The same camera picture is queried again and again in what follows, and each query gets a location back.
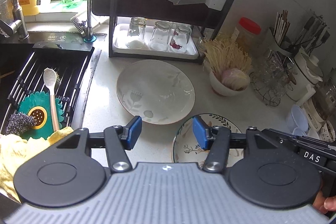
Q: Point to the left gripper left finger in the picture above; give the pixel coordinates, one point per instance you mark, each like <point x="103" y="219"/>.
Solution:
<point x="119" y="139"/>

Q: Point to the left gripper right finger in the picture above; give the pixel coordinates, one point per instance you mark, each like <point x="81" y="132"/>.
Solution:
<point x="216" y="139"/>

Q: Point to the floral patterned plate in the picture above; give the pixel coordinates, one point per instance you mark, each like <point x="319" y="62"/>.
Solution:
<point x="185" y="147"/>

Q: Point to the clear plastic bowl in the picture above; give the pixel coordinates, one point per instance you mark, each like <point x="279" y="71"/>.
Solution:
<point x="299" y="132"/>
<point x="296" y="118"/>

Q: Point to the white leaf plate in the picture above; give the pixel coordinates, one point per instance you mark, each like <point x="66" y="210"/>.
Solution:
<point x="158" y="92"/>

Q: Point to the small white bowl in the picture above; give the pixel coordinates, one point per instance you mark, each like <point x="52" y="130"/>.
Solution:
<point x="313" y="134"/>

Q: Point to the person's right hand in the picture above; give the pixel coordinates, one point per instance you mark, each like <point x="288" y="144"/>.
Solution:
<point x="323" y="204"/>

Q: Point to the patterned bowl with dark food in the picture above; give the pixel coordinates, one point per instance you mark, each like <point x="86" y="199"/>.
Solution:
<point x="327" y="131"/>

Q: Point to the bowl with noodles and onion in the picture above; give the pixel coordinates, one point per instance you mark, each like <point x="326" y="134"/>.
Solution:
<point x="229" y="65"/>

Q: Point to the glass health kettle on base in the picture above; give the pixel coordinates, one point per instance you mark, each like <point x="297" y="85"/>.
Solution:
<point x="321" y="106"/>

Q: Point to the black sink drain rack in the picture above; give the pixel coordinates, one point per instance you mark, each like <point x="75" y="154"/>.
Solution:
<point x="40" y="86"/>

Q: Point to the white spoon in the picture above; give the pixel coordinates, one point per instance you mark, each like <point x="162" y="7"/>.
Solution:
<point x="50" y="77"/>

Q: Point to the drinking glass left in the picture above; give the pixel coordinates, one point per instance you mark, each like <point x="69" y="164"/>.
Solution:
<point x="136" y="33"/>

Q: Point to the drinking glass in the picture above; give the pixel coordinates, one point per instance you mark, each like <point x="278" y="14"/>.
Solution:
<point x="136" y="33"/>
<point x="160" y="36"/>
<point x="180" y="38"/>

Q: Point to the steel wool scrubber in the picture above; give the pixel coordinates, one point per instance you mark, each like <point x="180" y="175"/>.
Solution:
<point x="19" y="123"/>

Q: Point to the white electric cooking pot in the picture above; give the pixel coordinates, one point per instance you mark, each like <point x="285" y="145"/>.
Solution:
<point x="307" y="74"/>

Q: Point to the drinking glass middle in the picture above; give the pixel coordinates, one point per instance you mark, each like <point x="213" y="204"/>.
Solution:
<point x="160" y="36"/>

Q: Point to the yellow dish cloth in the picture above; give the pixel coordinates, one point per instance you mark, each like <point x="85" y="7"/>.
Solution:
<point x="15" y="151"/>

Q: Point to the red lid plastic jar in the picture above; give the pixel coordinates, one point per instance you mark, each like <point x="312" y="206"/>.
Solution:
<point x="245" y="34"/>

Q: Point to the drinking glass right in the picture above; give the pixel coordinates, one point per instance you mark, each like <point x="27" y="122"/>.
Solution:
<point x="180" y="38"/>

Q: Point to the green chopstick holder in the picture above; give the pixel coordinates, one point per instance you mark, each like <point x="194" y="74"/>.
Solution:
<point x="276" y="34"/>

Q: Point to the black dish rack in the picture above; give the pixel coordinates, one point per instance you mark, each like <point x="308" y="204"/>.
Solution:
<point x="178" y="3"/>

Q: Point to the hanging utensil rack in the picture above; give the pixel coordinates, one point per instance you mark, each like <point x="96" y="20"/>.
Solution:
<point x="313" y="35"/>

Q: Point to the chrome sink faucet left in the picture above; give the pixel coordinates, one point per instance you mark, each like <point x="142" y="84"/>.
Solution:
<point x="18" y="26"/>

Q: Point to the wire rack with glass cups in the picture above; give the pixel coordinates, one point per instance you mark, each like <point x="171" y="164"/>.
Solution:
<point x="269" y="78"/>

